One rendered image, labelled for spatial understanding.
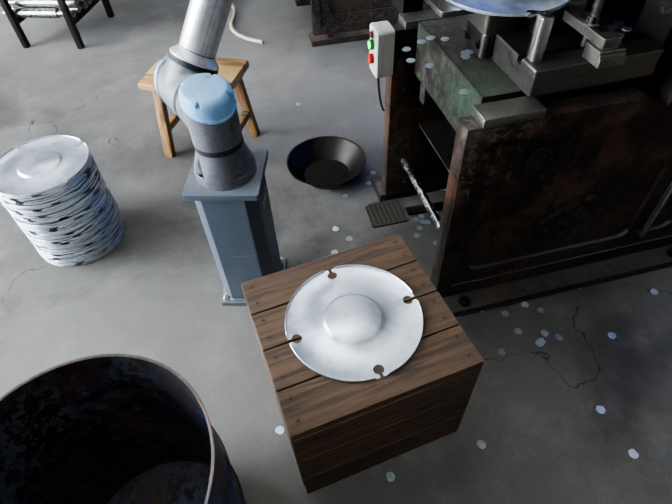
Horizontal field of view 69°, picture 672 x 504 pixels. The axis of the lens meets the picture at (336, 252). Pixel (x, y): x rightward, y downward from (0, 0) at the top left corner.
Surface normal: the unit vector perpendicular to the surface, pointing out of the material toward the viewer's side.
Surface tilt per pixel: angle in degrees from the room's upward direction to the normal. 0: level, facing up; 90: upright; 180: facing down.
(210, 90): 8
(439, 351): 0
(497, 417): 0
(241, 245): 90
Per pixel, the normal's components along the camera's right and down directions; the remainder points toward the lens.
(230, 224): -0.04, 0.75
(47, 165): -0.04, -0.66
